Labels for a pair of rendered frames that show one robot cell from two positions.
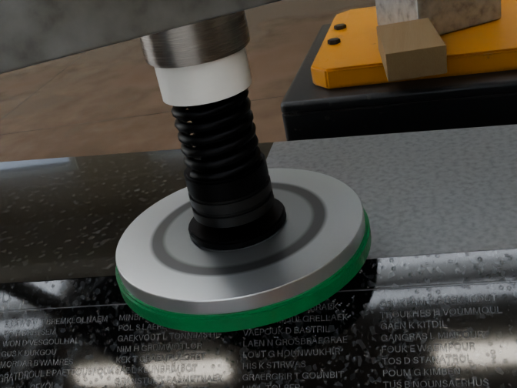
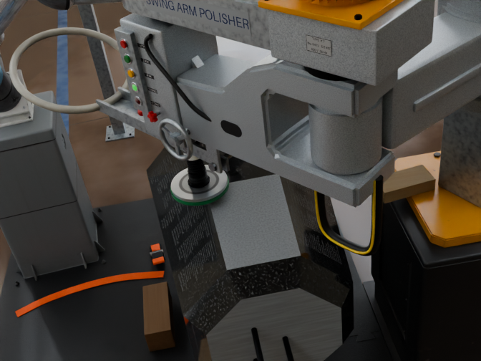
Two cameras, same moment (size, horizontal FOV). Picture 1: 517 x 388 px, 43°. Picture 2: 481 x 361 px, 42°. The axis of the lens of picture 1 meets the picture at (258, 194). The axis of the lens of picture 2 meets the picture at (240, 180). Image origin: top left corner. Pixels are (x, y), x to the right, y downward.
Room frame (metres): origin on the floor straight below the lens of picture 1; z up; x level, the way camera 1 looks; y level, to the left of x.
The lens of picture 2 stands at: (-0.02, -1.79, 2.26)
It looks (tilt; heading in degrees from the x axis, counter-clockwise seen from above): 37 degrees down; 70
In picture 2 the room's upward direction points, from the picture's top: 8 degrees counter-clockwise
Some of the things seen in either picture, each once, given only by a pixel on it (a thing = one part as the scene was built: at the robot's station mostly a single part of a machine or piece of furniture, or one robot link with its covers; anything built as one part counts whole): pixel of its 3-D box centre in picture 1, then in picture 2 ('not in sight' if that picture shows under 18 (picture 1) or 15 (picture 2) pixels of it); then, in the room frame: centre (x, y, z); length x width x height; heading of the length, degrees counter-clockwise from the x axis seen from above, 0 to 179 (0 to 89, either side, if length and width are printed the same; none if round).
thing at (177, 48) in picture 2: not in sight; (195, 82); (0.52, -0.05, 1.32); 0.36 x 0.22 x 0.45; 113
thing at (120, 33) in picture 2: not in sight; (134, 71); (0.36, 0.04, 1.38); 0.08 x 0.03 x 0.28; 113
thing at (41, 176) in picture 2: not in sight; (38, 187); (-0.07, 1.07, 0.43); 0.50 x 0.50 x 0.85; 78
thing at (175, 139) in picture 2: not in sight; (183, 134); (0.42, -0.13, 1.20); 0.15 x 0.10 x 0.15; 113
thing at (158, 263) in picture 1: (239, 229); (199, 183); (0.49, 0.02, 0.88); 0.21 x 0.21 x 0.01
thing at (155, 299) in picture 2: not in sight; (158, 315); (0.23, 0.24, 0.07); 0.30 x 0.12 x 0.12; 73
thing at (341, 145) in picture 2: not in sight; (345, 125); (0.74, -0.59, 1.35); 0.19 x 0.19 x 0.20
